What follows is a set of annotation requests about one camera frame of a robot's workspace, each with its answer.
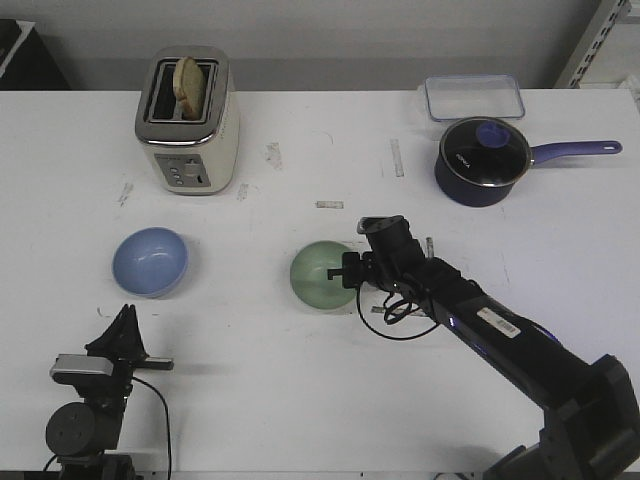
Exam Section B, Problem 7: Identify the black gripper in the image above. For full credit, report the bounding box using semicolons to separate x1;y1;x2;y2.
327;251;394;290
85;304;174;398

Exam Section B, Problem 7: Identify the green bowl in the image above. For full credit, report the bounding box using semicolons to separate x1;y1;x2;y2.
289;240;356;310

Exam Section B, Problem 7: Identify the blue bowl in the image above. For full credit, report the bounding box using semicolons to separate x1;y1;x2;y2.
111;227;189;298

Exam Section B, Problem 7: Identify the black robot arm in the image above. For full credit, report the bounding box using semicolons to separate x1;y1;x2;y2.
45;304;174;479
327;215;639;479

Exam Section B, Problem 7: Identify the cream two-slot toaster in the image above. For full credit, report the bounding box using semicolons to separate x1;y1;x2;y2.
134;46;240;195

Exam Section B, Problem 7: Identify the dark blue saucepan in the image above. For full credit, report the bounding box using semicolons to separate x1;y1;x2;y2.
434;116;623;208

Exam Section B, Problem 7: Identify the glass pot lid blue knob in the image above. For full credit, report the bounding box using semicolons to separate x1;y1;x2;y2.
439;116;532;187

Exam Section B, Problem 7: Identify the clear plastic food container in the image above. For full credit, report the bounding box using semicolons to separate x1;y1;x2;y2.
423;74;526;122

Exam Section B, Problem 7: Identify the slice of toast bread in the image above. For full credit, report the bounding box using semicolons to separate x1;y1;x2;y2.
172;57;206;120

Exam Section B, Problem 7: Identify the white metal shelf upright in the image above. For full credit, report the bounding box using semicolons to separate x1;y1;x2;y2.
554;1;639;88

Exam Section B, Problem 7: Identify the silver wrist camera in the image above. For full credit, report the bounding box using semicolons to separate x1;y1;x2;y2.
49;354;114;386

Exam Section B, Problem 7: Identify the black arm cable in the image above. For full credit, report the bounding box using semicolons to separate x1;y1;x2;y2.
356;287;441;341
130;377;174;474

